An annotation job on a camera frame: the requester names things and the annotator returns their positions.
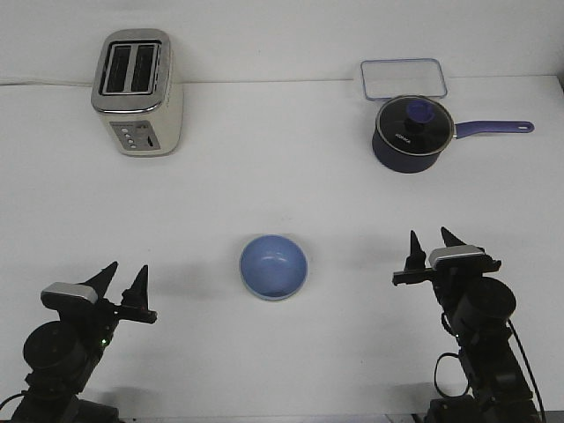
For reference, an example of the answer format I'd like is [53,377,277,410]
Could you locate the white toaster power cord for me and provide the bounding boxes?
[0,78,96,87]

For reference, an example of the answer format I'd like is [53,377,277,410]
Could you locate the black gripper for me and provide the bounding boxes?
[392,226,501,308]
[58,261,157,348]

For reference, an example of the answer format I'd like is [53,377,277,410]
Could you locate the dark blue saucepan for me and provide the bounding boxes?
[372,118,535,174]

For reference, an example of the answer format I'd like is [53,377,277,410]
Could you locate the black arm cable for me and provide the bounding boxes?
[434,316,545,423]

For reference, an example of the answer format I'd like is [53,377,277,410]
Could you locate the blue bowl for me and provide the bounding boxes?
[239,234,308,301]

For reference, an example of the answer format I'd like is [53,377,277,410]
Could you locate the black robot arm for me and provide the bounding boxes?
[11,262,157,422]
[392,228,546,422]

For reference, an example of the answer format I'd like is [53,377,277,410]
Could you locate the glass pot lid blue knob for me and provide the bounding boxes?
[375,95,455,156]

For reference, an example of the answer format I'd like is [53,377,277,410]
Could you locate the cream and silver toaster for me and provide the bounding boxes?
[91,28,184,157]

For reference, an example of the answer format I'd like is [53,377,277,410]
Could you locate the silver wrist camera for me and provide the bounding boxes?
[40,282,98,310]
[429,245,486,269]

